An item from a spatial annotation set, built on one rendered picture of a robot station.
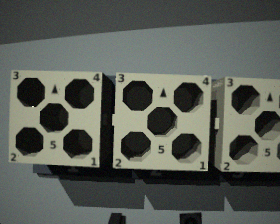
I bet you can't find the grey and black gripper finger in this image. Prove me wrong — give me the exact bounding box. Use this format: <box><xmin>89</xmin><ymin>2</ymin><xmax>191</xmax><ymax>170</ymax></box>
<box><xmin>108</xmin><ymin>213</ymin><xmax>126</xmax><ymax>224</ymax></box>

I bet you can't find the cream bucket adapter with holes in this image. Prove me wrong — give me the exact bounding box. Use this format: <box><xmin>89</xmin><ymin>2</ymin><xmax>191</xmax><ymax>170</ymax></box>
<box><xmin>112</xmin><ymin>73</ymin><xmax>211</xmax><ymax>171</ymax></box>
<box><xmin>208</xmin><ymin>77</ymin><xmax>280</xmax><ymax>172</ymax></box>
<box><xmin>9</xmin><ymin>70</ymin><xmax>112</xmax><ymax>167</ymax></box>

